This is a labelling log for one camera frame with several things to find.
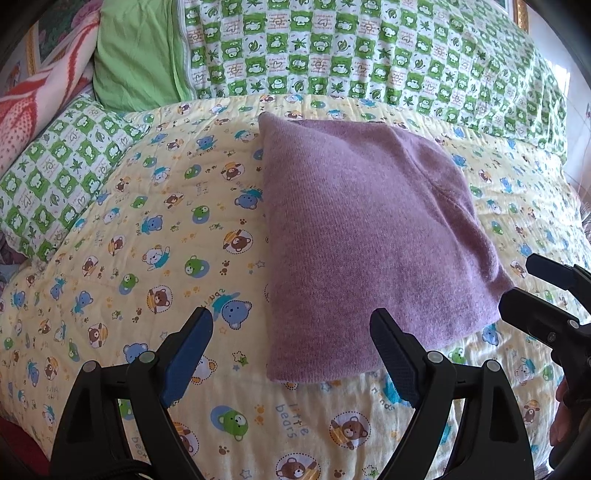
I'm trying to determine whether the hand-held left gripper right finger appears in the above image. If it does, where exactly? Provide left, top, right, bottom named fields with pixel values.
left=369, top=308, right=534, bottom=480

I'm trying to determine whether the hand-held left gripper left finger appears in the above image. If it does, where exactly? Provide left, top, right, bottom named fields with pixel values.
left=48, top=307, right=215, bottom=480

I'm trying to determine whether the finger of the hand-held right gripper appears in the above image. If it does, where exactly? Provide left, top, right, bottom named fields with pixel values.
left=499, top=288, right=585, bottom=355
left=525, top=253, right=591, bottom=302

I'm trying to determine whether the purple knit sweater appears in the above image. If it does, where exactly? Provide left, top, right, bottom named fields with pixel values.
left=256, top=112, right=515, bottom=385

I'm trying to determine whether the person's right hand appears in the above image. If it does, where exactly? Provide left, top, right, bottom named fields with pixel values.
left=549, top=375, right=576, bottom=449

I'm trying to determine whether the yellow bear print quilt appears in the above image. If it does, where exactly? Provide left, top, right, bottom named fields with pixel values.
left=0, top=92, right=591, bottom=480

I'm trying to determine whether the dark red cloth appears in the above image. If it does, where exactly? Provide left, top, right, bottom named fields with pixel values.
left=0, top=415, right=49, bottom=480

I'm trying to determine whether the green checked pillow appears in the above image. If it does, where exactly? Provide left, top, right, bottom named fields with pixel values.
left=0, top=95, right=151, bottom=265

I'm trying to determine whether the red and white blanket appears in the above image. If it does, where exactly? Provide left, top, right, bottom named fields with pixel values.
left=0, top=9, right=101, bottom=175

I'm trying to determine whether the green checked quilt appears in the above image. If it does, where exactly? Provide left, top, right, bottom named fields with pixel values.
left=173, top=0, right=568, bottom=163

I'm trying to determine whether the plain green pillow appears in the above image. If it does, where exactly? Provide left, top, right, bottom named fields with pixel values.
left=92, top=0, right=191, bottom=114

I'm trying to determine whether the gold picture frame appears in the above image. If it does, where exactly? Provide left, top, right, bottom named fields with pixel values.
left=502, top=0, right=533, bottom=34

